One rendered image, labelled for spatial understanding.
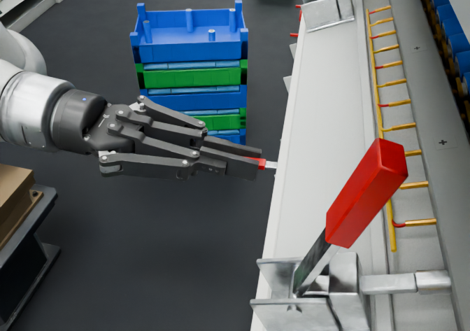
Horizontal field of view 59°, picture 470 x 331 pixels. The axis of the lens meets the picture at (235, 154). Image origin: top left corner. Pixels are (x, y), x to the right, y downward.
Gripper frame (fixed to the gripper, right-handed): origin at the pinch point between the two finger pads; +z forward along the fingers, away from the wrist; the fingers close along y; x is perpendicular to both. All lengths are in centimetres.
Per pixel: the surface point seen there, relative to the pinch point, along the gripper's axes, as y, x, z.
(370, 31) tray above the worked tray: 5.8, 21.7, 8.5
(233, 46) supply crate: -61, -20, -8
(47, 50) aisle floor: -108, -70, -93
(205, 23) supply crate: -78, -25, -20
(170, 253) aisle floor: -20, -57, -11
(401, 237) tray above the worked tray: 23.4, 21.2, 9.1
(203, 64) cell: -60, -27, -15
